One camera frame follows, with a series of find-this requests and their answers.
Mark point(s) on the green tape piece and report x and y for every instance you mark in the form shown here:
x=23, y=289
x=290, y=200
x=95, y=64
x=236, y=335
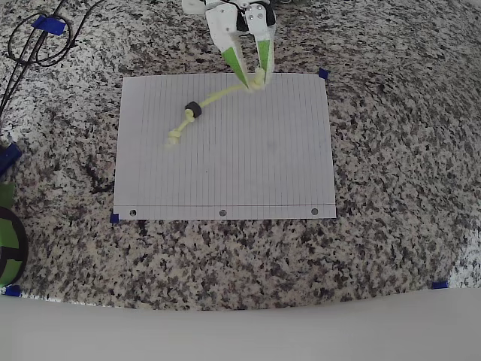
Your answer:
x=6, y=192

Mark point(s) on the black and green round holder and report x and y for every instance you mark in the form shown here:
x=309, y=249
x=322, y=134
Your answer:
x=7, y=240

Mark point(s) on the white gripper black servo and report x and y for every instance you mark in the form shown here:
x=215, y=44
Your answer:
x=222, y=23

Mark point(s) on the blue tape piece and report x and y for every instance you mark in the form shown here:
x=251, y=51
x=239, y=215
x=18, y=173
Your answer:
x=324, y=74
x=114, y=218
x=12, y=290
x=439, y=285
x=49, y=25

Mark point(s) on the lined white paper sheet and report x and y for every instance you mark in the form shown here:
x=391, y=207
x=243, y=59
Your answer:
x=244, y=161

